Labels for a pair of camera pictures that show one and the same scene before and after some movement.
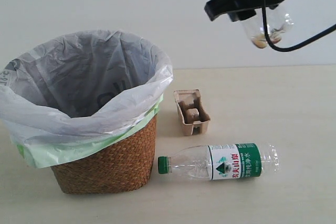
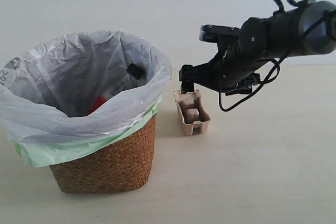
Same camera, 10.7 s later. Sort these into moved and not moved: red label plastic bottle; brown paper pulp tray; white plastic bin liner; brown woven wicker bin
Moved: red label plastic bottle
Not moved: brown woven wicker bin; white plastic bin liner; brown paper pulp tray
